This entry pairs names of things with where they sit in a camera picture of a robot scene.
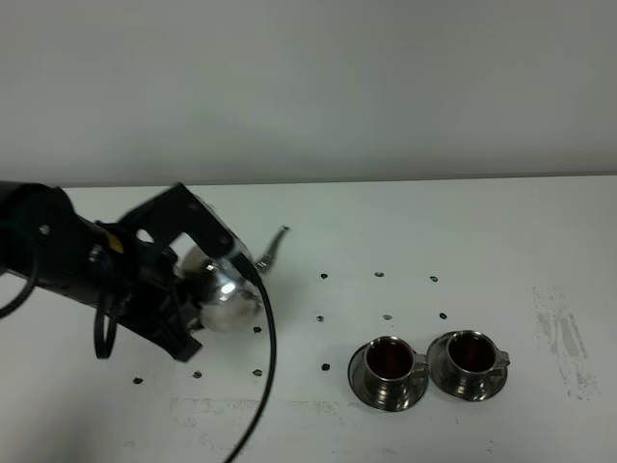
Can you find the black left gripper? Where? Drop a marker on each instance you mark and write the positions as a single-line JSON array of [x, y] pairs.
[[145, 300]]

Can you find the stainless steel teapot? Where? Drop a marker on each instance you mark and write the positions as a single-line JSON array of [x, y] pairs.
[[214, 295]]

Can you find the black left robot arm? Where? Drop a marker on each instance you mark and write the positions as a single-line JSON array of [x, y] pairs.
[[124, 270]]

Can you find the left stainless steel saucer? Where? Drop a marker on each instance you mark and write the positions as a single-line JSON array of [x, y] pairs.
[[379, 399]]

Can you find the stainless steel saucer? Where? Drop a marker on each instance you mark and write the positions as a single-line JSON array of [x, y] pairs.
[[379, 399], [436, 360]]

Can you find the left stainless steel teacup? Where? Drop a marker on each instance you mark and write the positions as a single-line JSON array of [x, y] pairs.
[[392, 365]]

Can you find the stainless steel teacup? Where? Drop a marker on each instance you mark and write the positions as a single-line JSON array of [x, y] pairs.
[[473, 362], [392, 365]]

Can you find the right stainless steel saucer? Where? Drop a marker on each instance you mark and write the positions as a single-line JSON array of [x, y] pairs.
[[436, 360]]

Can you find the right stainless steel teacup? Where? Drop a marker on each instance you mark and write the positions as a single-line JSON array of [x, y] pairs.
[[473, 362]]

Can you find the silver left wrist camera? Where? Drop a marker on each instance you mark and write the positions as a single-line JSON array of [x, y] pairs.
[[219, 242]]

